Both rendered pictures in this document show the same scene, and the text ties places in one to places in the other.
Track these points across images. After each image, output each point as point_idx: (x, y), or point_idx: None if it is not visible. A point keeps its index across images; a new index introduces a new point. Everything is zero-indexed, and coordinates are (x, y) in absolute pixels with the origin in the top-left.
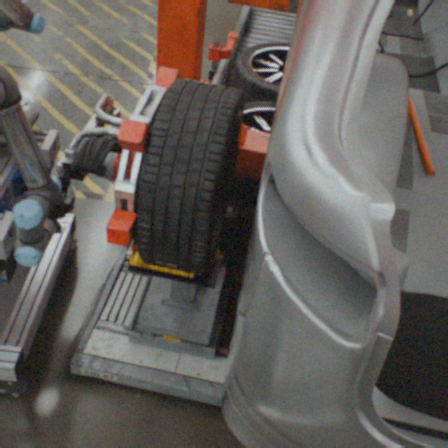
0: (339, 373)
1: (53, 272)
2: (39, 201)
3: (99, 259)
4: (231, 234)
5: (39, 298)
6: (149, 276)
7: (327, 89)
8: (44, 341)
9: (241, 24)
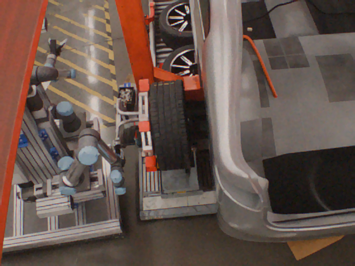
0: (255, 217)
1: None
2: (117, 168)
3: (129, 159)
4: (192, 131)
5: (115, 193)
6: None
7: (228, 137)
8: (122, 209)
9: None
